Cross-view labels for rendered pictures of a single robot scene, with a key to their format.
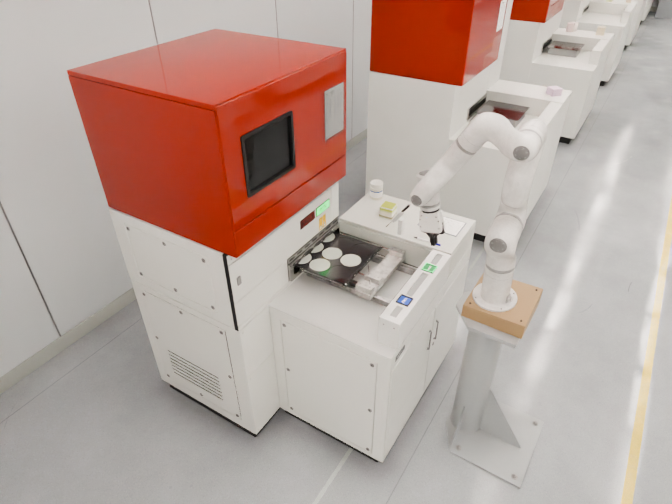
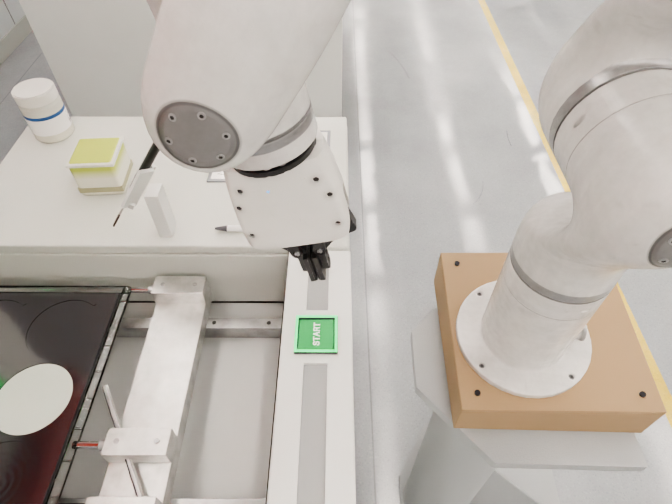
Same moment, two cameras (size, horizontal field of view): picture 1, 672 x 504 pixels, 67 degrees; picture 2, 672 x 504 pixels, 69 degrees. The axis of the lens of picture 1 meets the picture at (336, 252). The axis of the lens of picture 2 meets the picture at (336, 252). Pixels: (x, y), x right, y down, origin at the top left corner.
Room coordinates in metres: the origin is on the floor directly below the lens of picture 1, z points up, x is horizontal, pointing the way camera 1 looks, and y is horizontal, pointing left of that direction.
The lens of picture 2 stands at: (1.51, -0.27, 1.52)
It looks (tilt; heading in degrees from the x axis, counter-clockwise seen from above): 49 degrees down; 328
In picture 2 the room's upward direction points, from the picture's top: straight up
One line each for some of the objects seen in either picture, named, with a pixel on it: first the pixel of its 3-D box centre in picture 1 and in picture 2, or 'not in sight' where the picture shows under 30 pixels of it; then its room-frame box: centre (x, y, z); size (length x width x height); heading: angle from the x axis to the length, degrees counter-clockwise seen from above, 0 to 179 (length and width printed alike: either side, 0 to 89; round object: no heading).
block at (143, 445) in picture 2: (373, 278); (139, 445); (1.83, -0.17, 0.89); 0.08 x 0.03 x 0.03; 58
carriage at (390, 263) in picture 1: (380, 274); (160, 396); (1.89, -0.21, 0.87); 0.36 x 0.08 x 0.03; 148
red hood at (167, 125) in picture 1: (225, 129); not in sight; (2.08, 0.47, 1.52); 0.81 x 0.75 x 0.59; 148
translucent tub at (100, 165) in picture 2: (388, 210); (102, 166); (2.26, -0.27, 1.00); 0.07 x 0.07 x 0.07; 62
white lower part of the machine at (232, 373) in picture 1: (248, 317); not in sight; (2.09, 0.50, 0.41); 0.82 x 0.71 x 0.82; 148
